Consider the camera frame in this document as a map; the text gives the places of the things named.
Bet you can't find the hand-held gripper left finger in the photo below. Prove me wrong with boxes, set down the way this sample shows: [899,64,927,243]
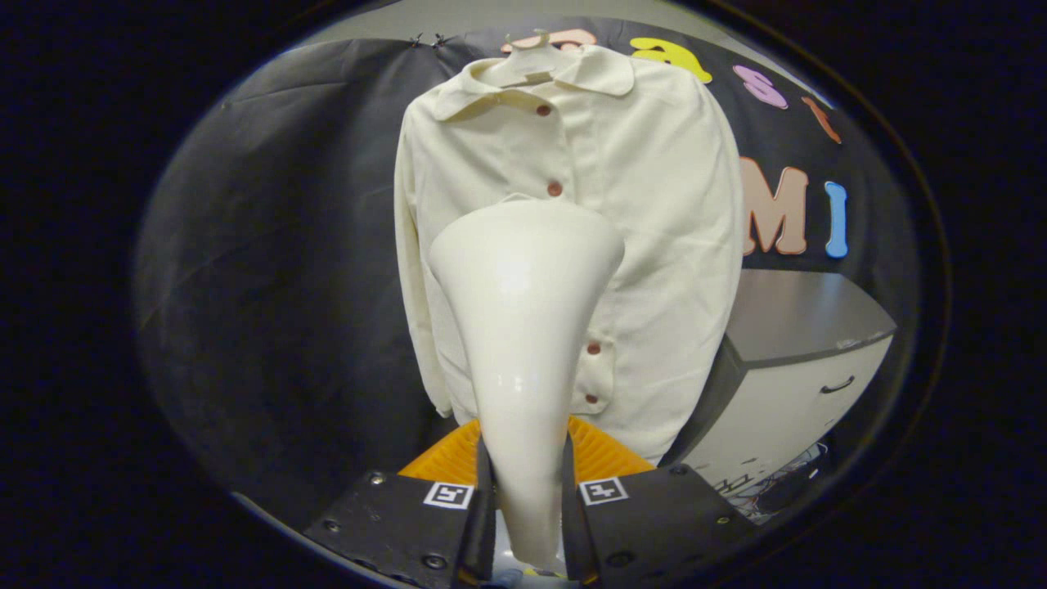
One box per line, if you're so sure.
[304,419,498,589]

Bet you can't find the white garment steamer head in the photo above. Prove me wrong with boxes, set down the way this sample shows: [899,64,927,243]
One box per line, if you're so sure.
[428,199,627,573]

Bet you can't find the grey top white cabinet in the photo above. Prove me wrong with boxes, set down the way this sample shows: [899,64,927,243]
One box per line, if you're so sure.
[663,270,898,496]

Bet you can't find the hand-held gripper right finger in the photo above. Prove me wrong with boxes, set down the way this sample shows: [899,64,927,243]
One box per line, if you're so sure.
[560,416,757,588]

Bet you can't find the white plastic clothes hanger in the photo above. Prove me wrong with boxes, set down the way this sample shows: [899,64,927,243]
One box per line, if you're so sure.
[479,31,586,88]

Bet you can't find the tangled floor cables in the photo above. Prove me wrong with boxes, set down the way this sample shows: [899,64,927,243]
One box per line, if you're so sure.
[716,442,835,520]

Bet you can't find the cream button-up shirt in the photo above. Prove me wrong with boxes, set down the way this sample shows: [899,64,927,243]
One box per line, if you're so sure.
[393,45,747,467]

